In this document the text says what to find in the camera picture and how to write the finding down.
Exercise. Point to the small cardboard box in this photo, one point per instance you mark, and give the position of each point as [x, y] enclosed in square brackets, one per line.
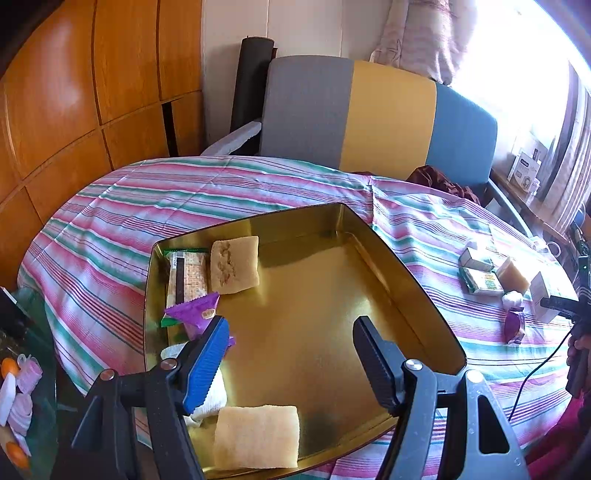
[475, 259]

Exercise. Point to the wafer snack packet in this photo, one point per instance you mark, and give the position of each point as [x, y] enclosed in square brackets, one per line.
[187, 277]

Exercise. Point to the maroon cloth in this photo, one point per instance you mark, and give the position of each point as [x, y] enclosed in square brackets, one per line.
[434, 177]

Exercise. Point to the small orange fruit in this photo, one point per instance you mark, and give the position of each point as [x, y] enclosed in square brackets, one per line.
[9, 367]
[19, 454]

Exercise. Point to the white cardboard box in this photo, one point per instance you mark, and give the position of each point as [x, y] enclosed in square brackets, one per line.
[541, 288]

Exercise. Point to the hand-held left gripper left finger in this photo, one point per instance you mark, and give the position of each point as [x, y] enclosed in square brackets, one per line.
[207, 364]

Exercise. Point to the translucent plastic item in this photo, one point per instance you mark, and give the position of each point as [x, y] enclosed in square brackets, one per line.
[512, 300]

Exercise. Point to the wooden side table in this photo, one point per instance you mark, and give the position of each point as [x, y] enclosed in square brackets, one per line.
[531, 210]

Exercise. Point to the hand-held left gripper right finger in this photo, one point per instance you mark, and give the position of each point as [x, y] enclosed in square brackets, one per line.
[376, 364]

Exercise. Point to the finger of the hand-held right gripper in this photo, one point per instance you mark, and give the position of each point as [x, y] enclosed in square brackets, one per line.
[558, 306]

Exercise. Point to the textured cake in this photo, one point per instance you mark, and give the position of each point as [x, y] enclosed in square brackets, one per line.
[256, 436]

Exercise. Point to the nut topped cake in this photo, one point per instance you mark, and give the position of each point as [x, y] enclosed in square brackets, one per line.
[235, 265]

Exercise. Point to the black rolled mat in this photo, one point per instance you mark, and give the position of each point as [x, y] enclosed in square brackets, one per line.
[247, 83]

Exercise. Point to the pale sock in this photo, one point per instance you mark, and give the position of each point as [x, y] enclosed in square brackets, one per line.
[212, 397]

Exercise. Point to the purple snack packet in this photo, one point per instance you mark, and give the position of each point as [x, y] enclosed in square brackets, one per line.
[198, 314]
[515, 325]

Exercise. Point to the yellow cake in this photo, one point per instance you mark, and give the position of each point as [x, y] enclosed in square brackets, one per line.
[512, 274]

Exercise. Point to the wooden wardrobe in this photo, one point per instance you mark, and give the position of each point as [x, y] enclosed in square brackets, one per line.
[69, 92]

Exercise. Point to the grey yellow blue chair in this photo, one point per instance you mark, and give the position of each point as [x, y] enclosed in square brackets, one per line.
[304, 106]

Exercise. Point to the person's right hand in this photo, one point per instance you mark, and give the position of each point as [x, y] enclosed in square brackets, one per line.
[581, 350]

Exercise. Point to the gold metal tin box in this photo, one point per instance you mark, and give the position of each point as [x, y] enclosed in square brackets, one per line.
[323, 286]

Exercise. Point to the white printed carton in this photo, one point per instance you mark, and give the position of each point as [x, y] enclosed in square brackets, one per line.
[524, 168]

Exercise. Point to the pink patterned curtain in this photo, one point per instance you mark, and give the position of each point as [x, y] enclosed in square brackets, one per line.
[415, 37]

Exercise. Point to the white tube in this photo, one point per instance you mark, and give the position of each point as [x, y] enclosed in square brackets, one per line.
[7, 399]

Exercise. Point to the green snack packet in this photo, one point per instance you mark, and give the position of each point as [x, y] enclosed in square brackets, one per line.
[482, 281]

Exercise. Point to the person's pink clothing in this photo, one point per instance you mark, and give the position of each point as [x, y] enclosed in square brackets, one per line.
[558, 438]

